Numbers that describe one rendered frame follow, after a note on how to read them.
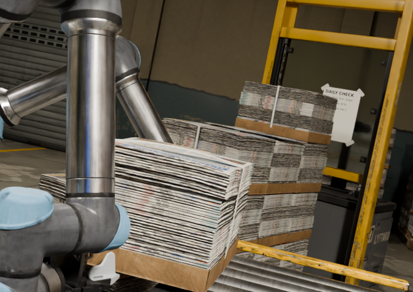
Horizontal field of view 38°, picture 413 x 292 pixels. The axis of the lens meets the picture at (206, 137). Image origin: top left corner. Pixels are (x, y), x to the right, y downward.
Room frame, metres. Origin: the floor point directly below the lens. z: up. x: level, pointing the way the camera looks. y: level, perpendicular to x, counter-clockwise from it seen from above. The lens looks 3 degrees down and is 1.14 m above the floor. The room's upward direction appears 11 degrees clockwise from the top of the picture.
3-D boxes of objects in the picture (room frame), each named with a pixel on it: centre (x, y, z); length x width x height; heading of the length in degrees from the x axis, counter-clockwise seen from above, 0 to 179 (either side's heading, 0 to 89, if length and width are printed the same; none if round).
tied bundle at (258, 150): (2.39, -0.04, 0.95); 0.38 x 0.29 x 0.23; 57
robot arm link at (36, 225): (0.83, 0.21, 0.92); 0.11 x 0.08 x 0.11; 142
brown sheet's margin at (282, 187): (2.64, -0.20, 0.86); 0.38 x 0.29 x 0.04; 59
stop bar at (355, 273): (1.48, -0.33, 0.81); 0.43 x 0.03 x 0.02; 79
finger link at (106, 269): (1.06, 0.13, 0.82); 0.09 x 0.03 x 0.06; 141
